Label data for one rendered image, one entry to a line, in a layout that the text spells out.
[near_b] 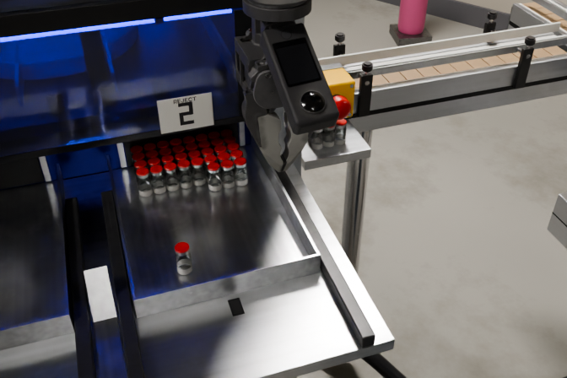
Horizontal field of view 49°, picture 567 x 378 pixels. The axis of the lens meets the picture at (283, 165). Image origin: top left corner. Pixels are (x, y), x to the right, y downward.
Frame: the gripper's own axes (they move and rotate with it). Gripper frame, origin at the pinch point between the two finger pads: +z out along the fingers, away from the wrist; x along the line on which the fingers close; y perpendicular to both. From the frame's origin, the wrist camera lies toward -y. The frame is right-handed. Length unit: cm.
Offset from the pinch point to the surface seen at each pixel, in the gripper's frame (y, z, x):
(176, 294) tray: 1.4, 19.0, 14.4
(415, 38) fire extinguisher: 224, 105, -150
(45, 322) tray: 1.5, 18.6, 30.9
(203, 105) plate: 27.4, 6.6, 4.1
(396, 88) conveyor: 38, 16, -36
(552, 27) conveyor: 47, 13, -78
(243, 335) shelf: -5.7, 21.6, 7.3
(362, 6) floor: 285, 110, -146
